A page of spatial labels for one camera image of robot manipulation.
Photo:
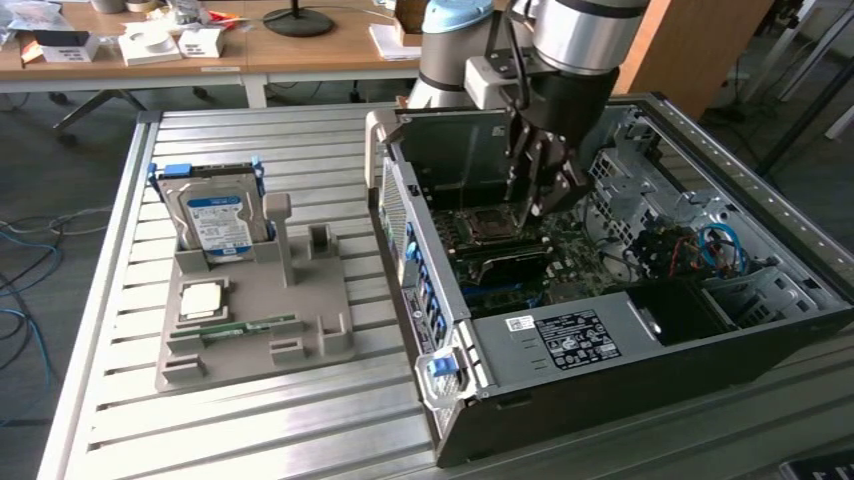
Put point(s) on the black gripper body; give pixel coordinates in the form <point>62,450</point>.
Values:
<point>568,105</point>

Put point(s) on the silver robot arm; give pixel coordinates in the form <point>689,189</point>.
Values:
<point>581,35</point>

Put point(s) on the CPU socket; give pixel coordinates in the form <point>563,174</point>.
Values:
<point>493,222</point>

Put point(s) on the green motherboard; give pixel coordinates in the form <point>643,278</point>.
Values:
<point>581,255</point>

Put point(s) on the wooden cabinet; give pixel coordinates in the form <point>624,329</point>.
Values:
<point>695,50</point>

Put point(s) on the silver chipset heatsink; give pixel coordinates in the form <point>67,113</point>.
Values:
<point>571,293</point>

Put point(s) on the white paper booklet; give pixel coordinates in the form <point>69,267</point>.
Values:
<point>394,45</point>

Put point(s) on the grey power supply unit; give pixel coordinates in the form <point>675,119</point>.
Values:
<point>521,340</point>

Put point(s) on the blue case release latch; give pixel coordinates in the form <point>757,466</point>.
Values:
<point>442,366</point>

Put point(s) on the black lamp base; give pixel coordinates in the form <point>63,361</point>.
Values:
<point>297,25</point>

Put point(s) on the open PC case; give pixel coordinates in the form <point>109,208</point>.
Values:
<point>601,400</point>

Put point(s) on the grey parts rack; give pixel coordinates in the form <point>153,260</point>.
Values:
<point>268,300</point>

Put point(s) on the hard disk with blue carrier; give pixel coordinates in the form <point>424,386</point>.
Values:
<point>214,220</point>

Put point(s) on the small white box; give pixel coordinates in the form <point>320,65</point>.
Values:
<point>201,44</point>

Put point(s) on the green RAM stick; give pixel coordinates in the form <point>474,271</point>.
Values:
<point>234,327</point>

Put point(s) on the silver CPU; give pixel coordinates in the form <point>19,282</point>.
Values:
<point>201,300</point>

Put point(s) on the white box with tape roll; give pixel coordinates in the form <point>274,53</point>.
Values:
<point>150,45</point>

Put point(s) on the wooden desk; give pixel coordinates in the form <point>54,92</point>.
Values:
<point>101,70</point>

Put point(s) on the dark keyboard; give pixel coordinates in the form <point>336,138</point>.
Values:
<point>821,470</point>

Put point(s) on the white box with black lid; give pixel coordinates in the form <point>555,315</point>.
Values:
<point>67,47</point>

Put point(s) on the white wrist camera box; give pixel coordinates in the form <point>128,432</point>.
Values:
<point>490,82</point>

